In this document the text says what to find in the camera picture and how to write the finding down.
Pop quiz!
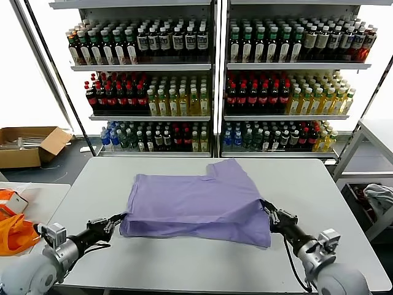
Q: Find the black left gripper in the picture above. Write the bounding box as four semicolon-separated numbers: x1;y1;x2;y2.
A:
68;213;126;250

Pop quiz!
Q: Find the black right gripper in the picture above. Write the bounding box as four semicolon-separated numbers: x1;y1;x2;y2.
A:
260;199;317;255

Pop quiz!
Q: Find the purple t-shirt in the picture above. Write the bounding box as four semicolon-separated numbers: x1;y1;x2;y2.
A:
119;158;273;249

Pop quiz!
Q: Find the black storage bin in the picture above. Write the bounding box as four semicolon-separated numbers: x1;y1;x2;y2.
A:
340;182;393;243

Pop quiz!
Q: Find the red cloth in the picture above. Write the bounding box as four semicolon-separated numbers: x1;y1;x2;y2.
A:
352;186;376;222

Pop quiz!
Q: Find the small white carton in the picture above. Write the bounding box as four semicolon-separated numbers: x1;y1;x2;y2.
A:
4;196;30;215

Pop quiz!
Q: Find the orange bag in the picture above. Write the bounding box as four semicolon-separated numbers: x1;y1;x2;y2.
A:
0;213;42;256

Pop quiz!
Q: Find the orange packaging piece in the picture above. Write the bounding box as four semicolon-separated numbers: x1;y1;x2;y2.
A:
0;188;20;203

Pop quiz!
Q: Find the grey crumpled cloth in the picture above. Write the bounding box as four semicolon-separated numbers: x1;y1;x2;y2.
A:
363;183;393;216

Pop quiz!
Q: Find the red cap cola bottle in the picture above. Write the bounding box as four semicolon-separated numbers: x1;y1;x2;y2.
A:
96;84;107;114
236;83;248;113
106;84;118;114
247;83;259;113
126;84;138;114
136;84;148;114
268;83;280;113
258;83;270;113
225;83;237;113
279;83;290;113
85;81;98;114
116;84;128;114

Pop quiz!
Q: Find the open cardboard box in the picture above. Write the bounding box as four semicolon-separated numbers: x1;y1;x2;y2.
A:
0;126;74;170

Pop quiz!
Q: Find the clear plastic packaging bundle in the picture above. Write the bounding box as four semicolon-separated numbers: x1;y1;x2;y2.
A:
0;135;47;151

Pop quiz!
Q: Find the grey metal shelf unit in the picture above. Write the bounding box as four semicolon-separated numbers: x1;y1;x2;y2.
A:
219;0;373;159
49;0;216;159

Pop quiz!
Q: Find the black slanted pole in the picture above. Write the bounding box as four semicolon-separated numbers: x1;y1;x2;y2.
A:
357;57;393;124
24;0;98;155

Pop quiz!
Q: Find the green label tea bottle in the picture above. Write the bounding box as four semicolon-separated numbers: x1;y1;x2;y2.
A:
124;28;139;65
279;26;292;64
241;26;254;64
100;29;115;66
88;29;104;66
254;26;267;64
290;27;304;64
112;28;127;66
229;26;242;64
76;29;92;66
267;26;279;64

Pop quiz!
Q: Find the beige label dark bottle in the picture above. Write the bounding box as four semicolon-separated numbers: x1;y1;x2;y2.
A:
316;26;330;61
303;26;318;61

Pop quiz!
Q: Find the amber tea bottle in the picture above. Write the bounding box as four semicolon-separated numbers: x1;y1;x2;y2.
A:
68;29;80;66

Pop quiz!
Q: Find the blue white label bottle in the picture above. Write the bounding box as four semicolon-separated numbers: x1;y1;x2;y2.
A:
340;26;355;61
327;26;342;61
351;26;367;61

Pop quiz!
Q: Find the white label dark bottle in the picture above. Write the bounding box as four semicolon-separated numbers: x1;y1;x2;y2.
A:
147;26;160;61
171;26;184;61
159;26;172;61
136;26;149;61
196;26;209;61
184;26;197;61

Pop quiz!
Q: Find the red tea bottle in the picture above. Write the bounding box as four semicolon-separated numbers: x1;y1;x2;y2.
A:
362;26;378;62

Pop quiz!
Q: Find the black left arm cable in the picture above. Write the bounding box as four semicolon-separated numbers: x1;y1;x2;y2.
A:
82;242;111;256

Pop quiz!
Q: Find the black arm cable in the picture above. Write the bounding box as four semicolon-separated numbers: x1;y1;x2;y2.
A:
82;242;111;256
282;236;313;291

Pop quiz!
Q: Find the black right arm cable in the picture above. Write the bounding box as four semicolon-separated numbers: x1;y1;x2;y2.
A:
282;236;313;291

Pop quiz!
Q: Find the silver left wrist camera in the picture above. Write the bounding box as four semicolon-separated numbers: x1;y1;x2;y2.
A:
38;222;68;246

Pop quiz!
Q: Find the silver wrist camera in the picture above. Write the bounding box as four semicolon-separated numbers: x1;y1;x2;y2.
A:
317;227;341;251
38;222;68;246

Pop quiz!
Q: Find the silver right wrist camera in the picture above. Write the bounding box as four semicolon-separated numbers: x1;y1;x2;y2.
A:
317;227;341;251

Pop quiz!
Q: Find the grey metal frame table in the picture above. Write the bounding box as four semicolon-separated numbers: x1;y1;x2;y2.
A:
332;118;393;243

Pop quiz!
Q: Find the grey metal frame post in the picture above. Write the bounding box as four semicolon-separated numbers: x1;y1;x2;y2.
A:
8;0;76;133

